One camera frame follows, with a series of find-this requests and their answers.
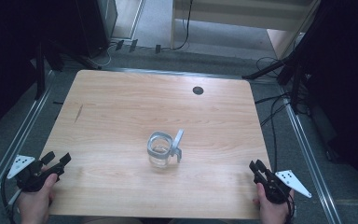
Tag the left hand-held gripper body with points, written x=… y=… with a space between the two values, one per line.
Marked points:
x=28 y=179

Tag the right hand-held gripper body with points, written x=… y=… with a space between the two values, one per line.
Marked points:
x=281 y=186

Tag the glass jar with grey lid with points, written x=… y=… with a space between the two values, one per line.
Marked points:
x=163 y=151

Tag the person's left hand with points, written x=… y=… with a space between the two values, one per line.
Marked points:
x=35 y=202

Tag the person's right hand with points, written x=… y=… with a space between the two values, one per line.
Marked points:
x=272 y=211

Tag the black metal stand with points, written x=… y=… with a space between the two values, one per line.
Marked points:
x=295 y=84
x=40 y=71

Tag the black round table grommet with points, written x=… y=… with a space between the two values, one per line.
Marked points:
x=198 y=90

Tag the black cabinet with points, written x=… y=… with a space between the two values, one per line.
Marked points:
x=96 y=25

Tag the metal floor rail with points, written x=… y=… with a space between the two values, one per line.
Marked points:
x=310 y=161
x=167 y=72
x=14 y=140

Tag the small black floor bracket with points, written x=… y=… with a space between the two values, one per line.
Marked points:
x=133 y=45
x=119 y=45
x=158 y=48

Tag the white furniture frame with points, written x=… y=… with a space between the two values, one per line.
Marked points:
x=242 y=15

